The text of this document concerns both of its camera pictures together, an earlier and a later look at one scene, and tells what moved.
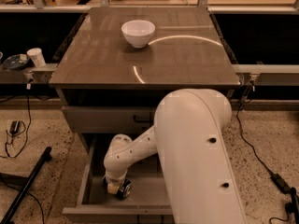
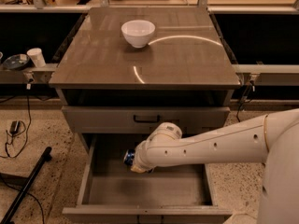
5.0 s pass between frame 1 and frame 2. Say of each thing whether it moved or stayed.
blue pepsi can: moved
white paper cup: stayed
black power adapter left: stayed
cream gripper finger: moved
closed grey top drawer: stayed
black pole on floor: stayed
